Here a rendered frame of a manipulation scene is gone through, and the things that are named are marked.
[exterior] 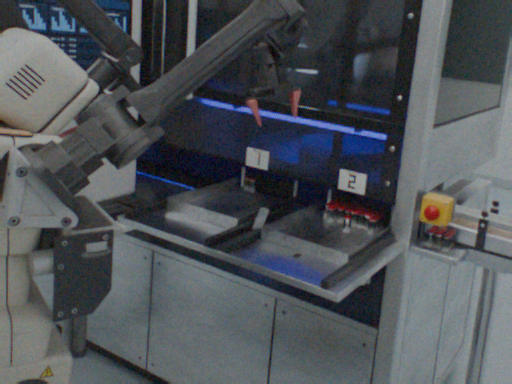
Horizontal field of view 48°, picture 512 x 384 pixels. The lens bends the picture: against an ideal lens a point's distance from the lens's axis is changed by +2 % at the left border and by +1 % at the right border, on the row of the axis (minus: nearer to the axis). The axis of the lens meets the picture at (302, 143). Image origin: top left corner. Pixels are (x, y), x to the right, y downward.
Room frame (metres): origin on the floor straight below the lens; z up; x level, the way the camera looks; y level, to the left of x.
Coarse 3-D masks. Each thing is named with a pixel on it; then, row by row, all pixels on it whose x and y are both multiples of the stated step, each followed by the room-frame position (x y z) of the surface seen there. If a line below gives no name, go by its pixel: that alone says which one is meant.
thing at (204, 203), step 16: (192, 192) 1.68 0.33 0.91; (208, 192) 1.75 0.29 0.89; (224, 192) 1.80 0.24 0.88; (240, 192) 1.81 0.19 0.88; (256, 192) 1.83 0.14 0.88; (176, 208) 1.57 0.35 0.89; (192, 208) 1.54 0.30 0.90; (208, 208) 1.62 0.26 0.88; (224, 208) 1.64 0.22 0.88; (240, 208) 1.65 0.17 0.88; (256, 208) 1.67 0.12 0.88; (272, 208) 1.61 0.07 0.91; (224, 224) 1.48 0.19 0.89; (240, 224) 1.47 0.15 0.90
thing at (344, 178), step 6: (342, 174) 1.60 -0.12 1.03; (348, 174) 1.59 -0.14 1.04; (354, 174) 1.58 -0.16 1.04; (360, 174) 1.57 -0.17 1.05; (342, 180) 1.60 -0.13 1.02; (348, 180) 1.59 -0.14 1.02; (360, 180) 1.57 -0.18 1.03; (342, 186) 1.60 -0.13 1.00; (354, 186) 1.58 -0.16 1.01; (360, 186) 1.57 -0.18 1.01; (360, 192) 1.57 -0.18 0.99
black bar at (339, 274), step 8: (384, 240) 1.45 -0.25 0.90; (392, 240) 1.49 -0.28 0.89; (368, 248) 1.38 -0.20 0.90; (376, 248) 1.39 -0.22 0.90; (360, 256) 1.32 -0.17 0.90; (368, 256) 1.35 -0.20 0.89; (344, 264) 1.26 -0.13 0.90; (352, 264) 1.27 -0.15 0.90; (360, 264) 1.31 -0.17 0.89; (336, 272) 1.22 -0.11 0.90; (344, 272) 1.23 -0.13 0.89; (328, 280) 1.17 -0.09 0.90; (336, 280) 1.20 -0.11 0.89; (328, 288) 1.16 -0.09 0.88
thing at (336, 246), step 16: (304, 208) 1.61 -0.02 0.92; (320, 208) 1.70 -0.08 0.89; (272, 224) 1.46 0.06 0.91; (288, 224) 1.54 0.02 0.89; (304, 224) 1.56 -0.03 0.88; (320, 224) 1.58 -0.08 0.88; (336, 224) 1.59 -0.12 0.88; (272, 240) 1.40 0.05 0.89; (288, 240) 1.38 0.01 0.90; (304, 240) 1.36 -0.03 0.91; (320, 240) 1.45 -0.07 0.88; (336, 240) 1.46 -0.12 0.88; (352, 240) 1.47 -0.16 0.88; (368, 240) 1.40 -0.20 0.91; (320, 256) 1.33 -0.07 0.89; (336, 256) 1.31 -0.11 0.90; (352, 256) 1.32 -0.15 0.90
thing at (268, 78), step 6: (264, 66) 1.46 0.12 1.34; (270, 66) 1.47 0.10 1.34; (276, 66) 1.48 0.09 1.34; (258, 72) 1.47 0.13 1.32; (264, 72) 1.46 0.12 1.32; (270, 72) 1.46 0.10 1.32; (276, 72) 1.47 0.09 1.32; (258, 78) 1.47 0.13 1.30; (264, 78) 1.46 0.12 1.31; (270, 78) 1.46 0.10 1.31; (276, 78) 1.47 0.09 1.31; (264, 84) 1.46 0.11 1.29; (270, 84) 1.46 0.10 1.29; (276, 84) 1.46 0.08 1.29; (282, 84) 1.46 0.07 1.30; (252, 90) 1.46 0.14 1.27; (258, 90) 1.44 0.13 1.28; (264, 90) 1.45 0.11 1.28; (270, 90) 1.46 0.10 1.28
